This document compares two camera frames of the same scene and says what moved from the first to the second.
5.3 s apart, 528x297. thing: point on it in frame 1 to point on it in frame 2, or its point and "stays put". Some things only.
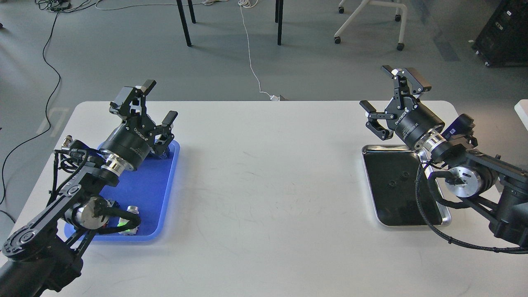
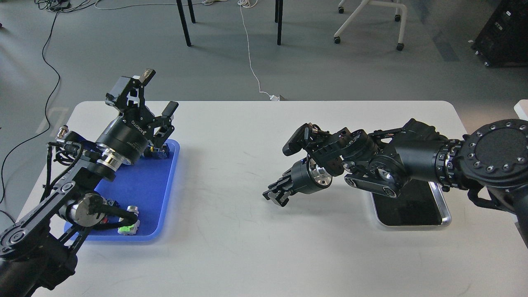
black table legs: (187, 38) stays put
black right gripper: (409, 118) to (307, 176)
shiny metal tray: (391, 170) stays put
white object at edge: (521, 107) stays put
